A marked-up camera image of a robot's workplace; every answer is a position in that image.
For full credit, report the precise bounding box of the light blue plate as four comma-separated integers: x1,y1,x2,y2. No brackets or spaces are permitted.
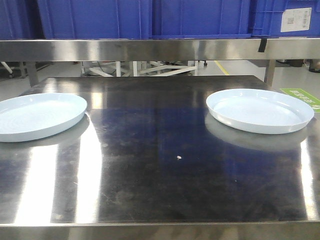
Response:
0,92,87,143
206,88,315,135

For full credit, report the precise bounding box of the steel shelf leg right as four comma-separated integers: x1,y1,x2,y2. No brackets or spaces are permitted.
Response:
263,59,276,86

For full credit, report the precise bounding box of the steel shelf leg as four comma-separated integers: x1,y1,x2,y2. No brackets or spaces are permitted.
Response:
25,61,39,87
263,59,276,86

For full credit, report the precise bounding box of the steel shelf leg left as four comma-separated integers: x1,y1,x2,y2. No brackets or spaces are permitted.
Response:
25,61,39,87

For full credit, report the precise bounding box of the blue plastic bin middle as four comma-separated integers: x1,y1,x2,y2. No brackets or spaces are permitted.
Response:
152,0,250,40

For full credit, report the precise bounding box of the blue plastic bin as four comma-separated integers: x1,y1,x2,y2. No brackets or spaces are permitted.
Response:
248,0,320,38
37,0,152,40
152,0,250,40

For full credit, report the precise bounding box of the blue plastic bin left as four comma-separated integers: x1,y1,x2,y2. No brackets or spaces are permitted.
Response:
37,0,152,40

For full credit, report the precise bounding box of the black tape strip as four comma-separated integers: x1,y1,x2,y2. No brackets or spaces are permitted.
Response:
258,38,268,53

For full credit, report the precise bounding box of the green floor sign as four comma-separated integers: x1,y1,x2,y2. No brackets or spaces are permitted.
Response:
280,88,320,113

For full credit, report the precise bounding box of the blue plastic bin right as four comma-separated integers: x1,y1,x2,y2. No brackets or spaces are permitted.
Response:
248,0,320,38

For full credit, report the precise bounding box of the white label on bin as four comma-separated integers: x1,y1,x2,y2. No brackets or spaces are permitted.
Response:
280,7,312,33

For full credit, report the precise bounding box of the white metal frame background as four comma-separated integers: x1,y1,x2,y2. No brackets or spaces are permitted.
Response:
81,60,199,78

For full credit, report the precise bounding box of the stainless steel shelf rail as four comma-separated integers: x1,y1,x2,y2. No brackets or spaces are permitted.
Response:
0,38,320,62

